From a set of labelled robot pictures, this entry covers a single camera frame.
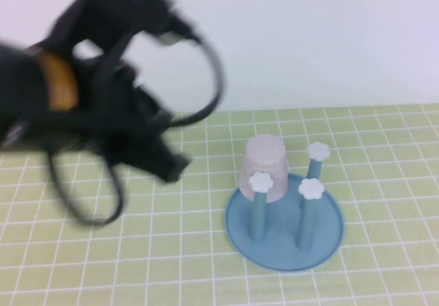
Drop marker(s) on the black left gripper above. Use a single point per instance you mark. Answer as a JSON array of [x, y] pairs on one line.
[[130, 120]]

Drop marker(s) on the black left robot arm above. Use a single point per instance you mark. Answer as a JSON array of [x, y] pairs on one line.
[[34, 86]]

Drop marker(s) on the pale pink plastic cup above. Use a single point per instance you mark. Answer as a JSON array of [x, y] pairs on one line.
[[264, 162]]

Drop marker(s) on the blue cup stand white caps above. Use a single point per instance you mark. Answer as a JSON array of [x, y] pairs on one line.
[[281, 247]]

